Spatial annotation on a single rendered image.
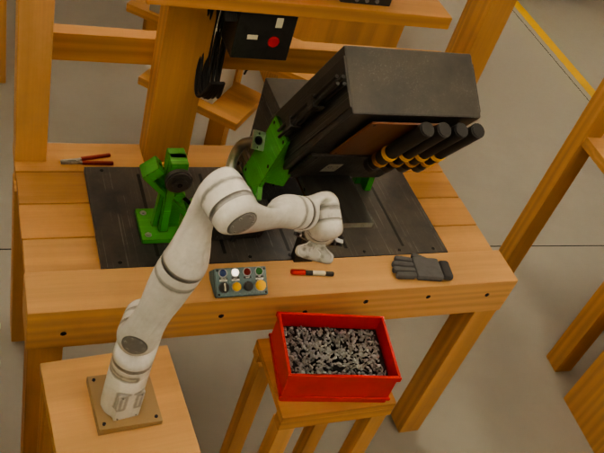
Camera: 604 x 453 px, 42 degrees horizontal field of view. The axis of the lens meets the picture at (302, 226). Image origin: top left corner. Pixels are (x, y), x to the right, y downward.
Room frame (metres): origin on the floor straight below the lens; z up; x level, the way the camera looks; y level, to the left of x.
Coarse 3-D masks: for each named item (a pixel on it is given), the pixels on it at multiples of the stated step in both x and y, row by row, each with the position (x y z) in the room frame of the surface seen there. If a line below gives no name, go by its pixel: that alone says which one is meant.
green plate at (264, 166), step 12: (276, 120) 1.79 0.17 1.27; (276, 132) 1.77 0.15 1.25; (264, 144) 1.77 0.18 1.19; (276, 144) 1.74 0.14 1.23; (288, 144) 1.72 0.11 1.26; (252, 156) 1.78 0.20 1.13; (264, 156) 1.74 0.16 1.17; (276, 156) 1.71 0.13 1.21; (252, 168) 1.75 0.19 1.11; (264, 168) 1.72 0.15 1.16; (276, 168) 1.72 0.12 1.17; (252, 180) 1.73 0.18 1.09; (264, 180) 1.70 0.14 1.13; (276, 180) 1.73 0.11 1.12
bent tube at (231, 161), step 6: (258, 132) 1.78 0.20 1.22; (264, 132) 1.79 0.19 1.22; (246, 138) 1.79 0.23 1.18; (252, 138) 1.76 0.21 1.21; (258, 138) 1.79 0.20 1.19; (264, 138) 1.78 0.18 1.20; (240, 144) 1.80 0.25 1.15; (246, 144) 1.78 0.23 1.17; (252, 144) 1.75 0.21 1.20; (258, 144) 1.78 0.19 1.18; (234, 150) 1.80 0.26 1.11; (240, 150) 1.80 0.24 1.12; (258, 150) 1.76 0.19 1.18; (228, 156) 1.80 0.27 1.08; (234, 156) 1.80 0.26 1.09; (228, 162) 1.79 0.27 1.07; (234, 162) 1.80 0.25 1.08; (234, 168) 1.79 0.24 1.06
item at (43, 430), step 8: (40, 384) 1.08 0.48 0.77; (40, 392) 1.08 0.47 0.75; (40, 400) 1.07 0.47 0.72; (40, 408) 1.06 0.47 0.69; (40, 416) 1.06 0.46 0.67; (40, 424) 1.05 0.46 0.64; (48, 424) 1.03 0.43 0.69; (40, 432) 1.05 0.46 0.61; (48, 432) 1.03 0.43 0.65; (40, 440) 1.04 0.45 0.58; (48, 440) 1.04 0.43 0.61; (40, 448) 1.04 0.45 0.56; (48, 448) 1.04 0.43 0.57
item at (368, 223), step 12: (300, 180) 1.77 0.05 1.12; (312, 180) 1.78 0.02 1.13; (324, 180) 1.80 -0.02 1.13; (336, 180) 1.81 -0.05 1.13; (348, 180) 1.83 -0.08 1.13; (312, 192) 1.72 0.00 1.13; (336, 192) 1.76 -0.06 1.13; (348, 192) 1.78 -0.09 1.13; (348, 204) 1.73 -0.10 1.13; (360, 204) 1.75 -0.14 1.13; (348, 216) 1.68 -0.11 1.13; (360, 216) 1.70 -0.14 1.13
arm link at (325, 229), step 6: (318, 222) 1.25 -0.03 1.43; (324, 222) 1.25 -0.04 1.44; (330, 222) 1.25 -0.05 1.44; (336, 222) 1.26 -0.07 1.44; (312, 228) 1.25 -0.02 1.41; (318, 228) 1.24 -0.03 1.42; (324, 228) 1.24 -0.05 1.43; (330, 228) 1.24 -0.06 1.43; (336, 228) 1.25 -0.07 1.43; (342, 228) 1.27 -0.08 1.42; (312, 234) 1.25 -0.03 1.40; (318, 234) 1.24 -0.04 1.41; (324, 234) 1.23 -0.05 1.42; (330, 234) 1.24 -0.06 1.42; (336, 234) 1.25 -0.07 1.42; (318, 240) 1.33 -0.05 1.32; (324, 240) 1.25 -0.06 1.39
